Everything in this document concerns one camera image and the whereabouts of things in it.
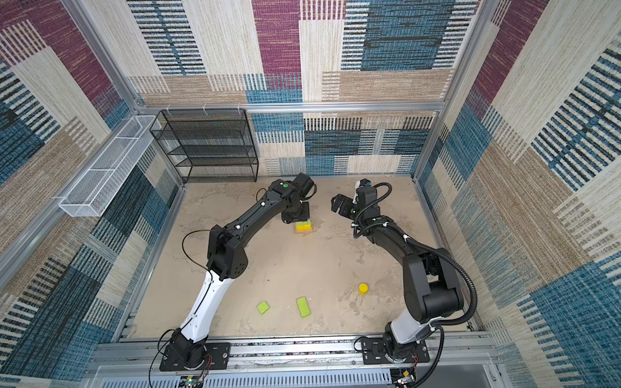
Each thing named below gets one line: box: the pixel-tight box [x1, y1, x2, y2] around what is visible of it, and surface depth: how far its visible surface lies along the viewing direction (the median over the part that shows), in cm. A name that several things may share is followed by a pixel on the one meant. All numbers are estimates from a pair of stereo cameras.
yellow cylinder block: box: [358, 282, 370, 296], surface depth 87 cm
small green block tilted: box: [256, 300, 271, 315], surface depth 84 cm
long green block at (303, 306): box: [295, 295, 312, 319], surface depth 84 cm
